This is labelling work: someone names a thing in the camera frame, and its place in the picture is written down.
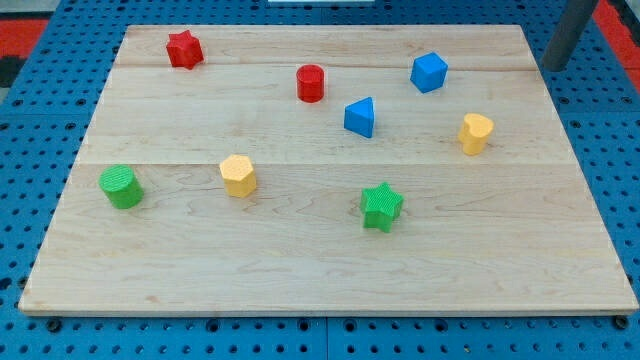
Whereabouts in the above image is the yellow heart block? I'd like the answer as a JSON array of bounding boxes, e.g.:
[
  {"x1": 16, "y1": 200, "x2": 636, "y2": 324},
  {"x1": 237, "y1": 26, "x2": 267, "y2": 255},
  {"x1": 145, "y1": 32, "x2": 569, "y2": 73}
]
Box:
[{"x1": 457, "y1": 113, "x2": 494, "y2": 156}]

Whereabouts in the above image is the green star block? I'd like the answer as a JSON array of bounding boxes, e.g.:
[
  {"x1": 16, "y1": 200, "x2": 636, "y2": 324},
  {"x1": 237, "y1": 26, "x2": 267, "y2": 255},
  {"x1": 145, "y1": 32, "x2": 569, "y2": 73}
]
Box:
[{"x1": 360, "y1": 182, "x2": 404, "y2": 233}]

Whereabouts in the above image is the blue triangle block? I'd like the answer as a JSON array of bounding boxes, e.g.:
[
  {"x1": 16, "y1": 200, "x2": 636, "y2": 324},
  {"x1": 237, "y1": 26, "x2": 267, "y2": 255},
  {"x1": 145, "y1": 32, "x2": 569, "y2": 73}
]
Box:
[{"x1": 343, "y1": 97, "x2": 375, "y2": 138}]

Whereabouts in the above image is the yellow hexagon block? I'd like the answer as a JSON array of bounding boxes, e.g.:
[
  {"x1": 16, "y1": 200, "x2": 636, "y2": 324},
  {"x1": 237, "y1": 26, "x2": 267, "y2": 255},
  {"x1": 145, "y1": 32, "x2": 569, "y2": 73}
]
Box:
[{"x1": 219, "y1": 154, "x2": 257, "y2": 198}]

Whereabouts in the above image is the light wooden board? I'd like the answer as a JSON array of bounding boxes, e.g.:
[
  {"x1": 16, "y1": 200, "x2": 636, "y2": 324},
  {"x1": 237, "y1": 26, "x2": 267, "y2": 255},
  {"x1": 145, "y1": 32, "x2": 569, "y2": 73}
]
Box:
[{"x1": 19, "y1": 25, "x2": 638, "y2": 317}]

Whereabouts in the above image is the red cylinder block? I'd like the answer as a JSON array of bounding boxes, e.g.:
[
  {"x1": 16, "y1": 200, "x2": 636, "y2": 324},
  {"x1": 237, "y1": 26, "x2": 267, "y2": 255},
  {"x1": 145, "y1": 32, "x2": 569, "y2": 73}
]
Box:
[{"x1": 296, "y1": 64, "x2": 325, "y2": 103}]

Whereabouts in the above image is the blue cube block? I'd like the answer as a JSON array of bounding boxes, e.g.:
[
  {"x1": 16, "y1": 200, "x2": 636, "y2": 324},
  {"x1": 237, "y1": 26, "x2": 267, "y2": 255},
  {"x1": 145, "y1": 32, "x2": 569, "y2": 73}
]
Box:
[{"x1": 410, "y1": 52, "x2": 448, "y2": 93}]

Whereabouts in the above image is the red star block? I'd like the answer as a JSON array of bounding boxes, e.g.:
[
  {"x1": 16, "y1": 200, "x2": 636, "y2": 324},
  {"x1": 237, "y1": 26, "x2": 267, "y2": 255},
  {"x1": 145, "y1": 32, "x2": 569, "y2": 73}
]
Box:
[{"x1": 166, "y1": 30, "x2": 204, "y2": 70}]

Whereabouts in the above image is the green cylinder block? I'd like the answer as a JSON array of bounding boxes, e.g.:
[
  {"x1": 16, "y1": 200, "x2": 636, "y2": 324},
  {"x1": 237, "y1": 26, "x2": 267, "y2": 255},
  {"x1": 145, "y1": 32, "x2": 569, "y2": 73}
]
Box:
[{"x1": 98, "y1": 164, "x2": 144, "y2": 209}]

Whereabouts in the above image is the blue perforated base panel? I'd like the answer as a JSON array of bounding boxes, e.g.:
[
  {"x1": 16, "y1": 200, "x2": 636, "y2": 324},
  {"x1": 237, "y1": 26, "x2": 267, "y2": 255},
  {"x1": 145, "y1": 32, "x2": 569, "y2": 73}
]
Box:
[{"x1": 1, "y1": 0, "x2": 639, "y2": 359}]

